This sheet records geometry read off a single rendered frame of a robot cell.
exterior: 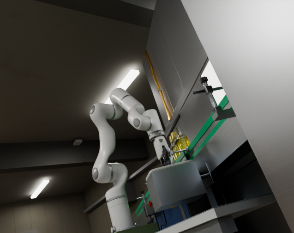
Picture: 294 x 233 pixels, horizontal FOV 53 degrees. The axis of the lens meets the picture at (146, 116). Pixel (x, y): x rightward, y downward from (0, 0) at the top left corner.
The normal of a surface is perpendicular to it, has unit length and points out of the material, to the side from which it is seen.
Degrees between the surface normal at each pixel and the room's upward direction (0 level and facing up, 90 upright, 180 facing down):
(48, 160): 90
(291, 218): 90
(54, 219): 90
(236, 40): 90
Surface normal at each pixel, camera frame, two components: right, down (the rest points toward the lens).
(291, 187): -0.95, 0.19
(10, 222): 0.52, -0.51
